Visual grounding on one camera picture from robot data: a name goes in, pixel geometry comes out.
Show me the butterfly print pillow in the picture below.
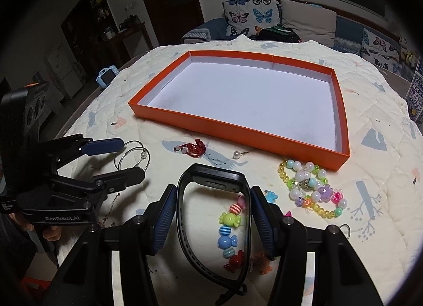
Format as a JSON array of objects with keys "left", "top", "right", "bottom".
[{"left": 222, "top": 0, "right": 281, "bottom": 37}]

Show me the silver bangle with pearl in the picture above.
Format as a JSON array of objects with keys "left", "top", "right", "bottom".
[{"left": 121, "top": 148, "right": 151, "bottom": 171}]

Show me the blue white chart board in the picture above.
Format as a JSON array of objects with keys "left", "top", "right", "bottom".
[{"left": 405, "top": 58, "right": 423, "bottom": 123}]

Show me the white quilted blanket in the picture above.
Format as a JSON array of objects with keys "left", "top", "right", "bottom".
[{"left": 65, "top": 36, "right": 422, "bottom": 305}]

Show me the pearl drop earring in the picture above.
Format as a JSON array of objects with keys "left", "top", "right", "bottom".
[{"left": 232, "top": 150, "right": 252, "bottom": 160}]

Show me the left hand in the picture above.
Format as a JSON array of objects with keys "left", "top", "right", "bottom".
[{"left": 9, "top": 213, "right": 62, "bottom": 242}]

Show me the colourful candy bead bracelet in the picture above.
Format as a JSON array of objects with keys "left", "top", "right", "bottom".
[{"left": 217, "top": 188, "right": 293, "bottom": 276}]

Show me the blue sofa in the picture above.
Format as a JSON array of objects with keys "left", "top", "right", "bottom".
[{"left": 181, "top": 17, "right": 364, "bottom": 55}]

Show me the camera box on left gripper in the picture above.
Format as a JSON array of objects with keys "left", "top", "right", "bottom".
[{"left": 1, "top": 81, "right": 49, "bottom": 142}]

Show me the pastel pearl bead bracelet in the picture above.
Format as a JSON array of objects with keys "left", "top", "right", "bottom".
[{"left": 277, "top": 159, "right": 348, "bottom": 219}]

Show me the black green backpack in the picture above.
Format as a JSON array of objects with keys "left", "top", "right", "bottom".
[{"left": 256, "top": 26, "right": 301, "bottom": 43}]

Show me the beige cushion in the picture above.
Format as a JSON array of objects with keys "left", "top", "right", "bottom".
[{"left": 280, "top": 0, "right": 337, "bottom": 47}]

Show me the red string charm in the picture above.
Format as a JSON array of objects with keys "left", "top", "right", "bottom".
[{"left": 173, "top": 138, "right": 206, "bottom": 158}]

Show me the silver hoop earring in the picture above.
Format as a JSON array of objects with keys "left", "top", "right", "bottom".
[{"left": 113, "top": 140, "right": 145, "bottom": 171}]

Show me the blue toy camera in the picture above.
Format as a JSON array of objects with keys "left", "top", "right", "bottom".
[{"left": 96, "top": 66, "right": 119, "bottom": 89}]

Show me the plush toys pile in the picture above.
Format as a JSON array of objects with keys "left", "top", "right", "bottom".
[{"left": 399, "top": 35, "right": 419, "bottom": 69}]

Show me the black smart band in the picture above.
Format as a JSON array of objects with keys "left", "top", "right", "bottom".
[{"left": 176, "top": 164, "right": 252, "bottom": 305}]

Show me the white refrigerator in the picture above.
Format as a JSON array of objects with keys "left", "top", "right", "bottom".
[{"left": 45, "top": 41, "right": 82, "bottom": 99}]

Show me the orange shallow tray box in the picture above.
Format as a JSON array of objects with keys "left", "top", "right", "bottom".
[{"left": 129, "top": 50, "right": 350, "bottom": 170}]

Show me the dark wooden desk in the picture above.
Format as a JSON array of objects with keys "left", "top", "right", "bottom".
[{"left": 116, "top": 15, "right": 153, "bottom": 58}]

